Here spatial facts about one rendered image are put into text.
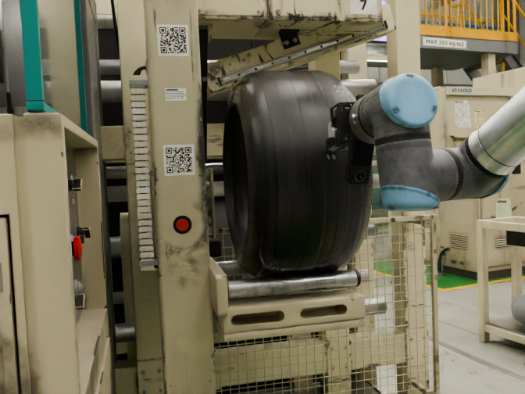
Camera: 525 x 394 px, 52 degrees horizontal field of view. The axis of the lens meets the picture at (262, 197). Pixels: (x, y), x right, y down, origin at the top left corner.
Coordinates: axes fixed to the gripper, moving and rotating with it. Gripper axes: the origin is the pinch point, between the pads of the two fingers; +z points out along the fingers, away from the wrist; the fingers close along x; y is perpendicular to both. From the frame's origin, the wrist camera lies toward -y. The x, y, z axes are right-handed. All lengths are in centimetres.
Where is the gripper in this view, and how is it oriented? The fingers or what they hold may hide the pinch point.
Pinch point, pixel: (334, 148)
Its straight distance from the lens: 120.6
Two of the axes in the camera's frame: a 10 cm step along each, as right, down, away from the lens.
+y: -0.7, -10.0, 0.6
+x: -9.7, 0.5, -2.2
